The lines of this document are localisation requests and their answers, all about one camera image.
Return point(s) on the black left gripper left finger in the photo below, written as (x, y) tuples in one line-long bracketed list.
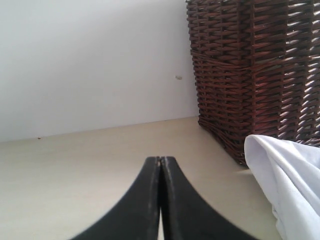
[(136, 215)]

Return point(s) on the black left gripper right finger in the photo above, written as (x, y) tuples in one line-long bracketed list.
[(185, 214)]

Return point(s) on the white t-shirt with red lettering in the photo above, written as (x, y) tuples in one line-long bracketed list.
[(289, 176)]

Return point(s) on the dark brown wicker basket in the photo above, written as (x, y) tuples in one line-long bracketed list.
[(257, 70)]

